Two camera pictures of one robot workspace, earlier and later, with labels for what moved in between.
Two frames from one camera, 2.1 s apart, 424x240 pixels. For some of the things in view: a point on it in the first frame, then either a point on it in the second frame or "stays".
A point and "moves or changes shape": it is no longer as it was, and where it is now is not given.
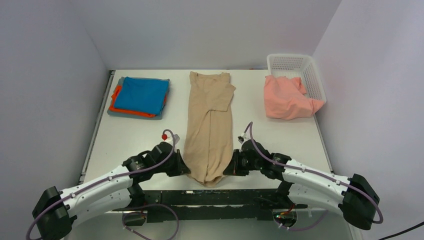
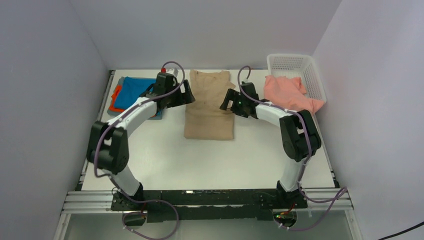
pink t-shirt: x=284 y=98 stays
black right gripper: x=234 y=168 -> x=229 y=96
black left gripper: x=180 y=168 -> x=184 y=98
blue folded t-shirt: x=145 y=95 stays
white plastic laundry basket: x=302 y=66 stays
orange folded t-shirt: x=112 y=107 stays
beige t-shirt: x=209 y=142 moves or changes shape
